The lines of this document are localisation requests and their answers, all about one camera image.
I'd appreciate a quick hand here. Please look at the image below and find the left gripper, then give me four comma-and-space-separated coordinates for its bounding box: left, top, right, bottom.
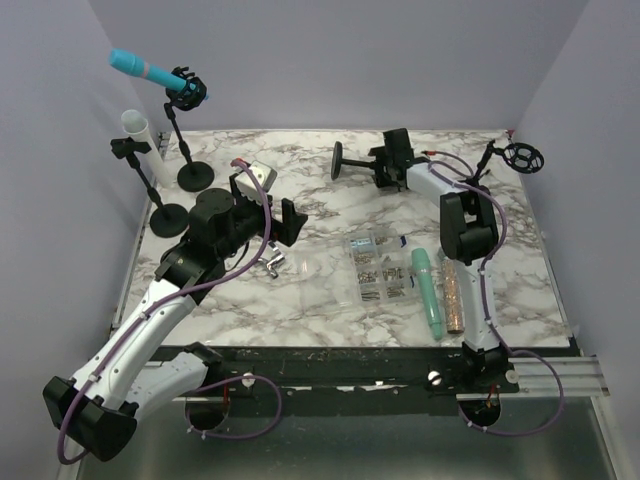
218, 175, 308, 261

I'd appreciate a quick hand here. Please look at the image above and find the black round base stand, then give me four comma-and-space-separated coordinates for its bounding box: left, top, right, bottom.
330, 141, 386, 188

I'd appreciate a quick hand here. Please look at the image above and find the mint green microphone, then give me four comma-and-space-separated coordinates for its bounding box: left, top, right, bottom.
411, 248, 443, 341

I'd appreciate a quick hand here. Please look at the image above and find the silver glitter microphone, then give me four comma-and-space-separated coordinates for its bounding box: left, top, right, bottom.
441, 257, 464, 335

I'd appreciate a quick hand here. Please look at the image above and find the black tripod shock mount stand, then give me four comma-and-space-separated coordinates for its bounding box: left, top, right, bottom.
465, 140, 545, 187

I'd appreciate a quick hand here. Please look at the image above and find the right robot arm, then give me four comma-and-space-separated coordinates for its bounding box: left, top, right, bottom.
369, 128, 508, 392

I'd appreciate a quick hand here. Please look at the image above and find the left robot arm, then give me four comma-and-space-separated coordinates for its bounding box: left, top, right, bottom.
43, 172, 308, 465

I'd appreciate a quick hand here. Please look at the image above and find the black clip stand left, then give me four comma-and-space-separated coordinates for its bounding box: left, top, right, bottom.
110, 137, 188, 238

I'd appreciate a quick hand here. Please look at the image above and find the white microphone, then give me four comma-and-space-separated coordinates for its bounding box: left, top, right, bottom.
120, 109, 172, 188

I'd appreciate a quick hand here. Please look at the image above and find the blue microphone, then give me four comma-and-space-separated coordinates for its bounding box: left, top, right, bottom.
108, 49, 208, 100

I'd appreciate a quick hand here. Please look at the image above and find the chrome faucet tap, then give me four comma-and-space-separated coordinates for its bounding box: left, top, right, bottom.
258, 241, 285, 279

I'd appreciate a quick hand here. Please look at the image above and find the clear screw organizer box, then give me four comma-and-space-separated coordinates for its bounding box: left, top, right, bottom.
296, 229, 418, 314

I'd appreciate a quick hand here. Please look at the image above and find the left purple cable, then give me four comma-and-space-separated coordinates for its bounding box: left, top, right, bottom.
55, 158, 286, 466

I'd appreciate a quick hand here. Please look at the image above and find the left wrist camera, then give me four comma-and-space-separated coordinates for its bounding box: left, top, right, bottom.
235, 161, 277, 197

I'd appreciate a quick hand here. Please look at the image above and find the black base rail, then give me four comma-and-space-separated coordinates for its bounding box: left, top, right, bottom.
152, 342, 519, 418

